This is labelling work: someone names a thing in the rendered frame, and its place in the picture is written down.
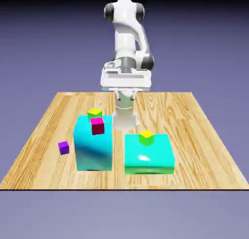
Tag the large tall cyan box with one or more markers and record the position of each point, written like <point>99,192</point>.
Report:
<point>93,151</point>

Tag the small yellow cube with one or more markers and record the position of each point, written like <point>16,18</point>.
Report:
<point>146,138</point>
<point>95,112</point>

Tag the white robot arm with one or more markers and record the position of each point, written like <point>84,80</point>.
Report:
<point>126,24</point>

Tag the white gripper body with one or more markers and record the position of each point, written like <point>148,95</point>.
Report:
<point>126,82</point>

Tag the small magenta cube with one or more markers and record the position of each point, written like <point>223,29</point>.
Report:
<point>97,126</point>

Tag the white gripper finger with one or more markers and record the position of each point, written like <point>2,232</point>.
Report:
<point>133,95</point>
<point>118,95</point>

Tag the small purple cube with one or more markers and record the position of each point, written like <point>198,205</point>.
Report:
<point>63,147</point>

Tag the large flat turquoise box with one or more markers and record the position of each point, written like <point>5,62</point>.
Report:
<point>149,157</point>

